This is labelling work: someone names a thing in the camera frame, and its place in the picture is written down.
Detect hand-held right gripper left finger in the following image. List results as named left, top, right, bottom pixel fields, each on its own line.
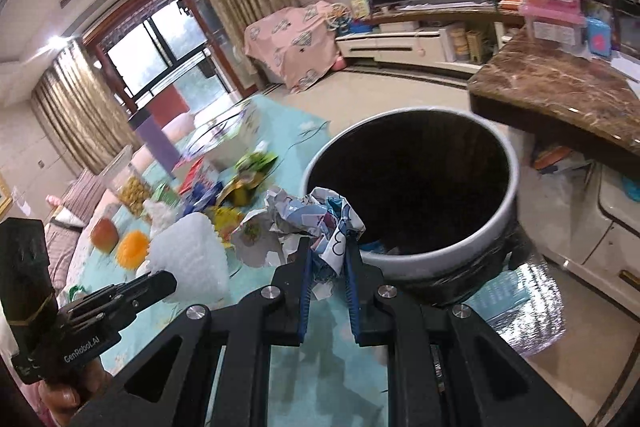
left=70, top=237, right=314, bottom=427

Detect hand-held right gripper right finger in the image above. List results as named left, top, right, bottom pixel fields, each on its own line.
left=343, top=237, right=586, bottom=427

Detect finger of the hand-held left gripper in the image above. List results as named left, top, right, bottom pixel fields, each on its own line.
left=65, top=270, right=177, bottom=334

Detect printed paper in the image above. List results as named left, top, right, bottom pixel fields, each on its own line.
left=262, top=187, right=366, bottom=303

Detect yellow crinkled wrapper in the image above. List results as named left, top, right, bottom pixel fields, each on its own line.
left=210, top=206, right=246, bottom=238

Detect blue snack packet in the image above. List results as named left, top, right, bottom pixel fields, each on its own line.
left=180, top=179, right=223, bottom=215

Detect round white trash bin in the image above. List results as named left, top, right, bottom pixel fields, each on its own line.
left=300, top=107, right=538, bottom=308

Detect person's left hand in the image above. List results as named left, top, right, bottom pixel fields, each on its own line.
left=37, top=357, right=114, bottom=427

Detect orange fruit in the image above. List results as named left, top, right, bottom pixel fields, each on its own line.
left=116, top=230, right=151, bottom=269

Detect red apple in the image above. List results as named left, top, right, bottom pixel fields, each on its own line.
left=90, top=218, right=121, bottom=254

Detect white crumpled tissue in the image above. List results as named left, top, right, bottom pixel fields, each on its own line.
left=142, top=199, right=181, bottom=233

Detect white printed wrapper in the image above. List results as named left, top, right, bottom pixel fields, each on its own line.
left=232, top=212, right=301, bottom=269

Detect pink sofa with cushions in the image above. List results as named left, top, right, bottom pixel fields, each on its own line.
left=42, top=167, right=121, bottom=290

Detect clear jar of yellow snacks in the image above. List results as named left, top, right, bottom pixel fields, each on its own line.
left=102, top=146, right=153, bottom=220

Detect red and white carton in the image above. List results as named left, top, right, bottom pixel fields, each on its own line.
left=177, top=158, right=207, bottom=195

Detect gold foil wrapper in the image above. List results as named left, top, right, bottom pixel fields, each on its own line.
left=215, top=174, right=266, bottom=208

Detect purple bottle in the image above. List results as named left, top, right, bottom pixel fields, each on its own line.
left=128, top=109, right=181, bottom=172

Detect silver foil bag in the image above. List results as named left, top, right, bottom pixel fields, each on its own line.
left=470, top=257, right=569, bottom=358

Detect colourful board game box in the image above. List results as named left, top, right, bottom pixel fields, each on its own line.
left=187, top=99, right=262, bottom=168

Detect glass balcony door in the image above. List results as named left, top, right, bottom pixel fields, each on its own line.
left=82, top=0, right=251, bottom=118

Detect white television cabinet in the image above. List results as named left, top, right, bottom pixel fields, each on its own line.
left=335, top=2, right=526, bottom=80

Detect pink cloth covered furniture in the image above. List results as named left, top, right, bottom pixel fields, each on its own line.
left=243, top=1, right=342, bottom=94

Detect toy ferris wheel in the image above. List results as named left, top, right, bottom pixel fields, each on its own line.
left=325, top=4, right=354, bottom=35

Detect brown marble table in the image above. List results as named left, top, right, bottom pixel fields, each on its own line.
left=467, top=27, right=640, bottom=168

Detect pink storage boxes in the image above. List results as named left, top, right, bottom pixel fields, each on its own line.
left=510, top=0, right=586, bottom=45

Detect blue toy case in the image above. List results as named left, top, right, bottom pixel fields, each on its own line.
left=585, top=18, right=614, bottom=58

